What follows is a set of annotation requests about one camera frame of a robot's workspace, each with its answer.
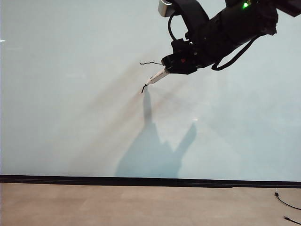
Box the large white whiteboard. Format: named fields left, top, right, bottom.
left=0, top=0, right=301, bottom=182

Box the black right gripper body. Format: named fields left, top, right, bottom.
left=187, top=22, right=218, bottom=69

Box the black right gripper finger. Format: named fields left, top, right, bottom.
left=171, top=38, right=190, bottom=56
left=161, top=53, right=198, bottom=75

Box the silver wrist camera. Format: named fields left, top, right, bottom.
left=158, top=0, right=176, bottom=18

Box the thin black cable end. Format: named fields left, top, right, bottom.
left=284, top=215, right=301, bottom=225

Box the black camera cable loop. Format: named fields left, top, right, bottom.
left=167, top=13, right=189, bottom=42

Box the black cable with plug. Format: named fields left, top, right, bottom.
left=274, top=191, right=301, bottom=210

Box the white whiteboard marker pen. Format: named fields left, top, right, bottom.
left=144, top=67, right=169, bottom=87

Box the black whiteboard bottom rail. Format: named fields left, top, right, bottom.
left=0, top=174, right=301, bottom=189

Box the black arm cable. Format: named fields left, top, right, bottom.
left=211, top=34, right=262, bottom=71

